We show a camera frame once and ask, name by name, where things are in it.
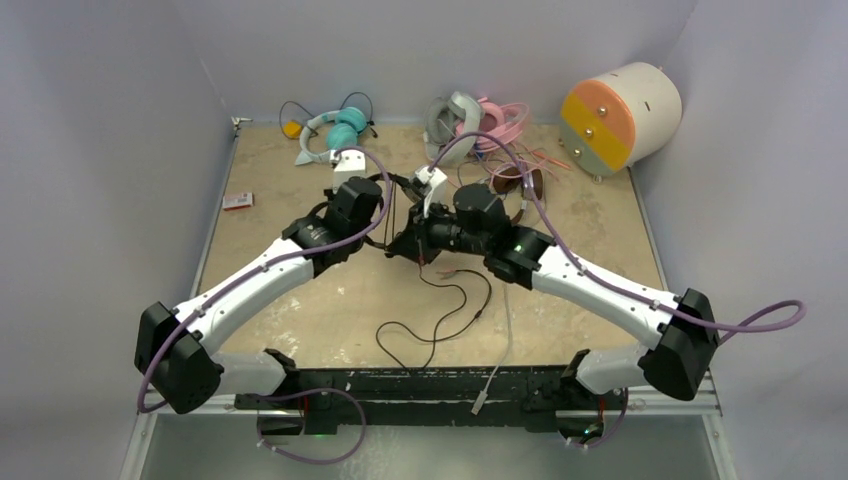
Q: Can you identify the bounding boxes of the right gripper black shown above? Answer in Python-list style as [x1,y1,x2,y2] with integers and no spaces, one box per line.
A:
[390,197,490,266]

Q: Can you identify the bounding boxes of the black headphones with cable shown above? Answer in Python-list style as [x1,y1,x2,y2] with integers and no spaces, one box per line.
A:
[360,172,495,371]

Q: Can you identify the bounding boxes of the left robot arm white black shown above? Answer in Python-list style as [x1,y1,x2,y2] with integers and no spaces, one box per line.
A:
[134,177,383,414]

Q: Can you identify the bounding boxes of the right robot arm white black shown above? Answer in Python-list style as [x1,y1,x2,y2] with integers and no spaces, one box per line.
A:
[387,185,718,407]

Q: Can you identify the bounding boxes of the teal white cat headphones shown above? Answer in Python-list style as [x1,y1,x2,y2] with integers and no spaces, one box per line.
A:
[295,107,370,166]

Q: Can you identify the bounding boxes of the brown headphones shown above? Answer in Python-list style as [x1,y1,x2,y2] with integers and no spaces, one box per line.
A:
[490,165,544,225]

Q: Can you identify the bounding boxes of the grey white headphones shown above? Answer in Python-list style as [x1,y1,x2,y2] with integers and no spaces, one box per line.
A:
[423,91,483,165]

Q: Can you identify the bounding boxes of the pink headphones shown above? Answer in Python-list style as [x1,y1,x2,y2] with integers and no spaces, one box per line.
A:
[454,97,531,144]

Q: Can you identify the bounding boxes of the yellow small object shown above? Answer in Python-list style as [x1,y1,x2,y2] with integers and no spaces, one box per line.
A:
[281,121,304,140]

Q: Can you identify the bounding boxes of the small red white box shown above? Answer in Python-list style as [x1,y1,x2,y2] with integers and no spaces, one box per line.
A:
[221,192,255,211]

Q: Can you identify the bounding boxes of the round drawer cabinet orange yellow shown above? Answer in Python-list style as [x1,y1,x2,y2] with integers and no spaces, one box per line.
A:
[559,62,683,178]

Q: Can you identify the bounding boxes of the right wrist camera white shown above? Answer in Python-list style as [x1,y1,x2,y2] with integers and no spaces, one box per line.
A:
[411,166,448,218]

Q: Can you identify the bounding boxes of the white usb cable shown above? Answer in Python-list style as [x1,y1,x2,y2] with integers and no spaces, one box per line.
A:
[470,284,515,417]

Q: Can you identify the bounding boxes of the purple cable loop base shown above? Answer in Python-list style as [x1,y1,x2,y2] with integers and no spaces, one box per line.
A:
[256,381,370,464]

